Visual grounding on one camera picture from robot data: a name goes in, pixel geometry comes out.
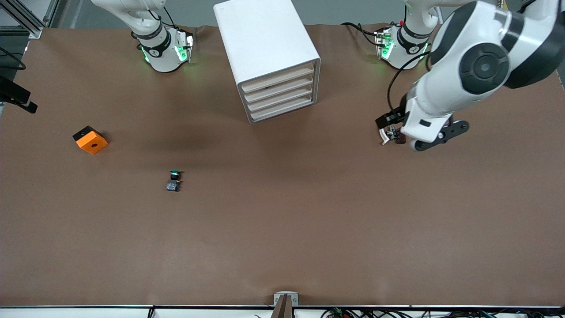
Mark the black clamp mount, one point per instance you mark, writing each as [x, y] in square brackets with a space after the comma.
[17, 96]

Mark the grey metal bracket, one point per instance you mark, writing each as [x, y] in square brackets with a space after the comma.
[278, 298]

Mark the orange and black button box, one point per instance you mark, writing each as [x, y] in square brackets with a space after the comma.
[92, 142]

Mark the aluminium frame profile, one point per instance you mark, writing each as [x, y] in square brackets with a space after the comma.
[26, 17]

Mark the brown camera post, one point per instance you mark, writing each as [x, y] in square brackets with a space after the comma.
[282, 309]

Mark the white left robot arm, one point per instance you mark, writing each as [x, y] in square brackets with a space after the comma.
[483, 66]

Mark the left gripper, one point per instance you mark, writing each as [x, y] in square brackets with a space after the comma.
[394, 117]

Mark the white table edge rail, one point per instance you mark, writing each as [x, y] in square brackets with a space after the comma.
[88, 312]

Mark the green push button switch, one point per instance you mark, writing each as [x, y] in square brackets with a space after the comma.
[174, 182]

